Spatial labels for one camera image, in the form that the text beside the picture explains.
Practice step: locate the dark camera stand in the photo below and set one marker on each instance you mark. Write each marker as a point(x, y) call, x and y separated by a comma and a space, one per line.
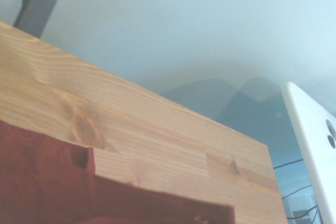
point(42, 3)

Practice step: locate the white floor device box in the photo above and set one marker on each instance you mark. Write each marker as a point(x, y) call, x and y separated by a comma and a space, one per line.
point(296, 204)

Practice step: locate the rust red shorts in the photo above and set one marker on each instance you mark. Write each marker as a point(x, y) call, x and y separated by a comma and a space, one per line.
point(39, 182)

